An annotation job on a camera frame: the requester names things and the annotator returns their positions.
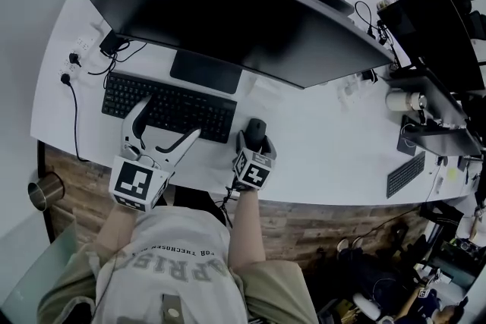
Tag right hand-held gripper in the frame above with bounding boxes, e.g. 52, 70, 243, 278
232, 129, 278, 190

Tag white thermos bottle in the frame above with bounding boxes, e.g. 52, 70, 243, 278
385, 90, 428, 113

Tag white power strip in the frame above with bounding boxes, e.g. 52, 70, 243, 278
56, 34, 96, 83

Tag black power cable with plug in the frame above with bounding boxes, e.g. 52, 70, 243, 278
59, 72, 90, 163

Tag metal cylinder bin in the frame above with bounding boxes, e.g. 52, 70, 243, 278
27, 171, 67, 212

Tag black power adapter brick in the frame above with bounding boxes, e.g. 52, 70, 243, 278
99, 30, 127, 55

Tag black keyboard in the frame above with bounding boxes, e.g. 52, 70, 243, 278
101, 71, 238, 145

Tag person's left forearm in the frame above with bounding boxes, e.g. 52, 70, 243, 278
96, 200, 148, 260

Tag person's grey printed shirt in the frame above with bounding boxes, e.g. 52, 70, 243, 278
36, 206, 320, 324

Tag small dark keyboard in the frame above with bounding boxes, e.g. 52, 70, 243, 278
386, 150, 428, 200

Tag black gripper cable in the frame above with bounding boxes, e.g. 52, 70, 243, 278
213, 182, 241, 229

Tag black mouse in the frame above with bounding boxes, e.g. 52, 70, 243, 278
245, 118, 268, 147

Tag person's right forearm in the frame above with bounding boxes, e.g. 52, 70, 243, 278
226, 188, 267, 271

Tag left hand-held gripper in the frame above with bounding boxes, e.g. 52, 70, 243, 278
109, 94, 203, 213

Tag person's black trousers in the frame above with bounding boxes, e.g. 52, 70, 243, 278
166, 185, 233, 225

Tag frosted glass panel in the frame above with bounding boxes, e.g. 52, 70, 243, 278
0, 227, 77, 324

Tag tangled black adapter cable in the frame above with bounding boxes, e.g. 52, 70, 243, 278
87, 39, 148, 77

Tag black cable bundle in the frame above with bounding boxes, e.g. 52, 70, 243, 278
354, 0, 400, 70

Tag large curved black monitor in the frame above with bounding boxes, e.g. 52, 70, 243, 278
63, 0, 396, 96

